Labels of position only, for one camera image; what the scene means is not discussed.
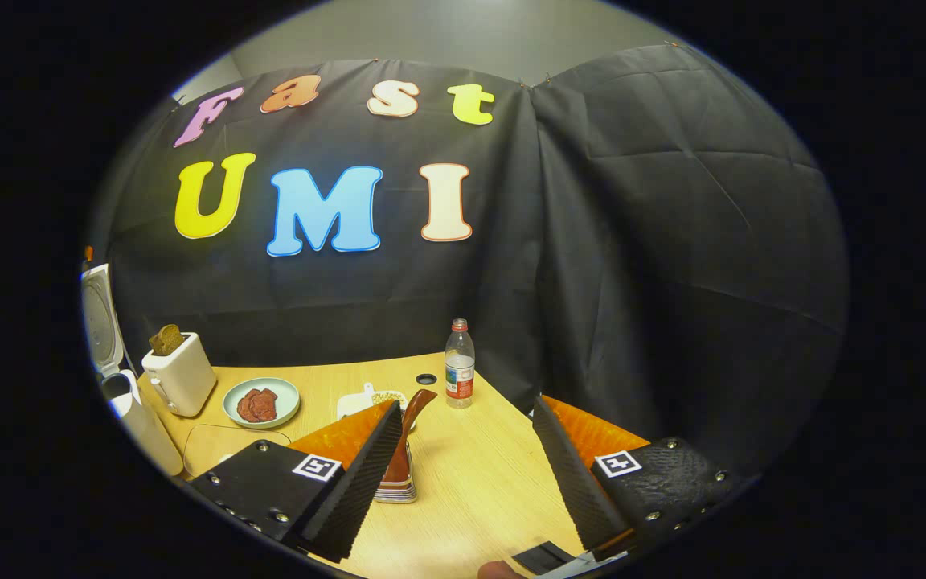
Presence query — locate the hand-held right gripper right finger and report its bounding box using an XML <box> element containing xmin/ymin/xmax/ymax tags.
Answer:
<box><xmin>531</xmin><ymin>394</ymin><xmax>757</xmax><ymax>564</ymax></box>

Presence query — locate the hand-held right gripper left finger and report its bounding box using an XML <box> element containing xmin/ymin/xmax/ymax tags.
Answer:
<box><xmin>188</xmin><ymin>400</ymin><xmax>404</xmax><ymax>564</ymax></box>

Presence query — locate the metal wire chopstick holder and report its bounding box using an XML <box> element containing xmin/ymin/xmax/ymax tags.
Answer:
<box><xmin>373</xmin><ymin>446</ymin><xmax>418</xmax><ymax>504</ymax></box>

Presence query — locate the brown wooden spoon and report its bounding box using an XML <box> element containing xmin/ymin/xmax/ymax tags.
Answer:
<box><xmin>381</xmin><ymin>389</ymin><xmax>438</xmax><ymax>483</ymax></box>

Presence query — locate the white rice cooker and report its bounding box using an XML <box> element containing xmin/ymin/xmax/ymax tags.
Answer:
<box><xmin>81</xmin><ymin>263</ymin><xmax>185</xmax><ymax>477</ymax></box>

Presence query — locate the clear rice container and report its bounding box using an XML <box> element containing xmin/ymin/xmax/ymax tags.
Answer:
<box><xmin>182</xmin><ymin>424</ymin><xmax>293</xmax><ymax>479</ymax></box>

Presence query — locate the white divided bean dish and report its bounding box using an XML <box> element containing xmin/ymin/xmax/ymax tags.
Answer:
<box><xmin>337</xmin><ymin>383</ymin><xmax>418</xmax><ymax>431</ymax></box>

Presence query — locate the pale green plate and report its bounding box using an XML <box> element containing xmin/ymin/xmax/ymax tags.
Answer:
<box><xmin>223</xmin><ymin>377</ymin><xmax>301</xmax><ymax>429</ymax></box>

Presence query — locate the red meat slice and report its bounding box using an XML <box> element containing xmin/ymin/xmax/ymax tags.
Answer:
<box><xmin>236</xmin><ymin>388</ymin><xmax>279</xmax><ymax>424</ymax></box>

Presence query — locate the clear plastic water bottle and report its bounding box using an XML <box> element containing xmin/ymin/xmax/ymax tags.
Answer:
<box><xmin>444</xmin><ymin>318</ymin><xmax>477</xmax><ymax>409</ymax></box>

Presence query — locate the cream white toaster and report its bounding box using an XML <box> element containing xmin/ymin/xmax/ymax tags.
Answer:
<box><xmin>141</xmin><ymin>332</ymin><xmax>218</xmax><ymax>417</ymax></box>

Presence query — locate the black backdrop cloth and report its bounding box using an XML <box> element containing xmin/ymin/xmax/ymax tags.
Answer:
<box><xmin>85</xmin><ymin>44</ymin><xmax>848</xmax><ymax>475</ymax></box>

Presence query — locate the brown toast slice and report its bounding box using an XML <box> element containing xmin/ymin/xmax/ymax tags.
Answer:
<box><xmin>149</xmin><ymin>324</ymin><xmax>187</xmax><ymax>357</ymax></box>

